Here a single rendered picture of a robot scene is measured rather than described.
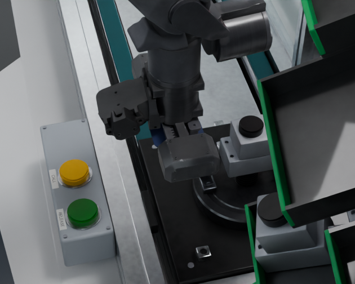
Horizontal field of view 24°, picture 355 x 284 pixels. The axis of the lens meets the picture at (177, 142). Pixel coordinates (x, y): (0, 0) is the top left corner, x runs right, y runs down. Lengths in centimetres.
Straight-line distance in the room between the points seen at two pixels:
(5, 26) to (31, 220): 174
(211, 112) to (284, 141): 63
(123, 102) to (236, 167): 19
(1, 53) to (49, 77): 139
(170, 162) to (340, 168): 31
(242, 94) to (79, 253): 38
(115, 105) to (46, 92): 48
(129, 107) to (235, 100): 40
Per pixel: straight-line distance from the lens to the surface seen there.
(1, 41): 284
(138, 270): 102
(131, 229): 107
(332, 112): 63
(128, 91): 92
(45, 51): 146
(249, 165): 102
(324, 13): 49
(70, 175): 111
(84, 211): 107
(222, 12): 86
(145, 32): 84
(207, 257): 101
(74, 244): 107
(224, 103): 127
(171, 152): 88
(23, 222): 121
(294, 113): 64
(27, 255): 118
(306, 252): 71
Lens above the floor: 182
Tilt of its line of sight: 48 degrees down
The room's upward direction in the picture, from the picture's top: straight up
